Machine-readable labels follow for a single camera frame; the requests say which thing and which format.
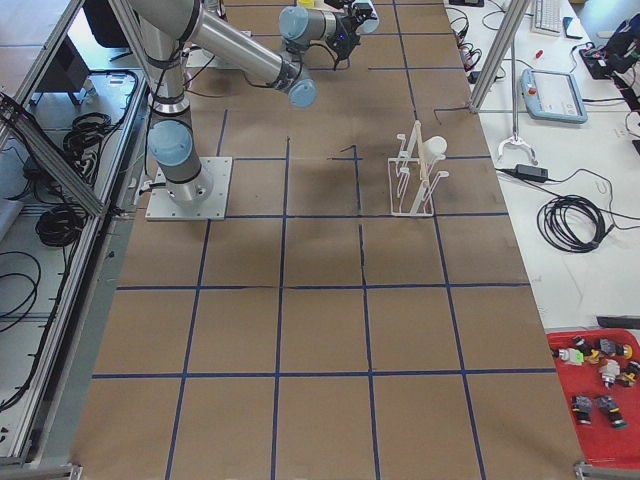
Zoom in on white wire cup rack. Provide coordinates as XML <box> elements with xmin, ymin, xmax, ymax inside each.
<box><xmin>387</xmin><ymin>120</ymin><xmax>449</xmax><ymax>218</ymax></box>

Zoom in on white plastic cup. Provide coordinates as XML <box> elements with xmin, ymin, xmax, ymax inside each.
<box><xmin>423</xmin><ymin>136</ymin><xmax>448</xmax><ymax>163</ymax></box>

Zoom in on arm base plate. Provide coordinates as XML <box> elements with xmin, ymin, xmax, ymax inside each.
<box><xmin>146</xmin><ymin>157</ymin><xmax>233</xmax><ymax>221</ymax></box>
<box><xmin>186</xmin><ymin>45</ymin><xmax>219</xmax><ymax>68</ymax></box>

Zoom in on white keyboard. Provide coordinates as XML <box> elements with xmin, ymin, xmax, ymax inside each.
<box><xmin>530</xmin><ymin>0</ymin><xmax>563</xmax><ymax>36</ymax></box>

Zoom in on blue teach pendant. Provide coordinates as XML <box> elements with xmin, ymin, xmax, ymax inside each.
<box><xmin>520</xmin><ymin>68</ymin><xmax>588</xmax><ymax>124</ymax></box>

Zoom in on light blue cup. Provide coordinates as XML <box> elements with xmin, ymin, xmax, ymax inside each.
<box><xmin>350</xmin><ymin>0</ymin><xmax>380</xmax><ymax>34</ymax></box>

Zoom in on coiled black cable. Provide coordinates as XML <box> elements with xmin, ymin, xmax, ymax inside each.
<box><xmin>537</xmin><ymin>193</ymin><xmax>617</xmax><ymax>252</ymax></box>

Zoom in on aluminium frame post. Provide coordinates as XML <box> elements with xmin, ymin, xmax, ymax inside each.
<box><xmin>469</xmin><ymin>0</ymin><xmax>529</xmax><ymax>113</ymax></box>

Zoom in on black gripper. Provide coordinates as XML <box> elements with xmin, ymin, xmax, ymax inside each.
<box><xmin>333</xmin><ymin>9</ymin><xmax>363</xmax><ymax>53</ymax></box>

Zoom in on red parts tray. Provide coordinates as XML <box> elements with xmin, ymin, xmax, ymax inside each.
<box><xmin>547</xmin><ymin>329</ymin><xmax>639</xmax><ymax>470</ymax></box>

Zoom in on black power adapter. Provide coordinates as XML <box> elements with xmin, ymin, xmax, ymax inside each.
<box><xmin>514</xmin><ymin>164</ymin><xmax>549</xmax><ymax>183</ymax></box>

